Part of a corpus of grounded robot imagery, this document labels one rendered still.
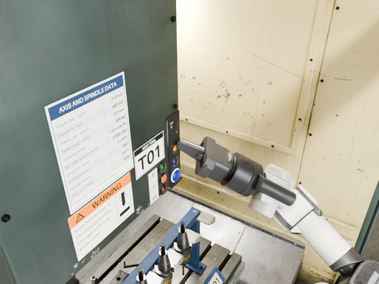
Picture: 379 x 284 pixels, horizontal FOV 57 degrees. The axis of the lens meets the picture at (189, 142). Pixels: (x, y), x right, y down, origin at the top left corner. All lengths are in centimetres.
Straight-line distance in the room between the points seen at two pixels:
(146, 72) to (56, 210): 29
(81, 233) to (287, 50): 100
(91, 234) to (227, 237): 125
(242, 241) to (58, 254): 131
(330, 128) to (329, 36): 35
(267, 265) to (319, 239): 72
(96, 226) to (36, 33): 36
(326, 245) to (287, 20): 77
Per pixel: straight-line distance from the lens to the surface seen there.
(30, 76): 50
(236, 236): 186
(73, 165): 59
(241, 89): 150
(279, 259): 182
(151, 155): 75
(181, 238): 123
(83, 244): 69
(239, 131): 159
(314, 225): 113
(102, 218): 70
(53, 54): 52
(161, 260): 117
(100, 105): 59
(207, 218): 137
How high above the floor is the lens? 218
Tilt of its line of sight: 32 degrees down
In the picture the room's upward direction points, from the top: straight up
